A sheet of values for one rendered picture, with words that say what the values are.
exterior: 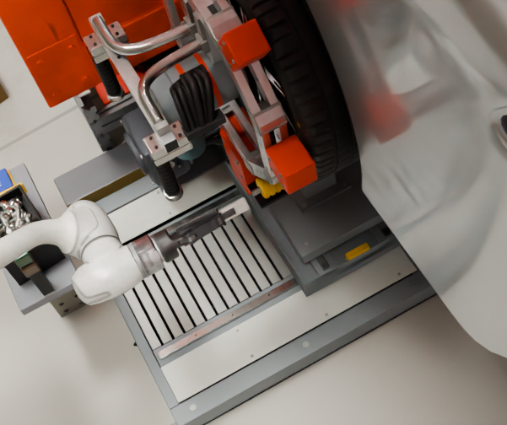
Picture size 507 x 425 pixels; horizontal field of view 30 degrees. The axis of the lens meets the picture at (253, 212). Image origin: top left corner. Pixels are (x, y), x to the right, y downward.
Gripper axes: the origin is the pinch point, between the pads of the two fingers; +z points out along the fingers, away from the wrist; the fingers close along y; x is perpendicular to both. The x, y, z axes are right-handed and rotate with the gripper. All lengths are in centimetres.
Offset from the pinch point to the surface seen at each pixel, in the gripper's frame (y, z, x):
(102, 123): -80, -15, 25
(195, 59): 4.7, 6.7, 35.9
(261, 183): -12.8, 10.6, -0.2
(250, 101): 27.4, 9.8, 24.8
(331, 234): -31.2, 25.0, -26.3
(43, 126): -120, -32, 30
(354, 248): -34, 30, -34
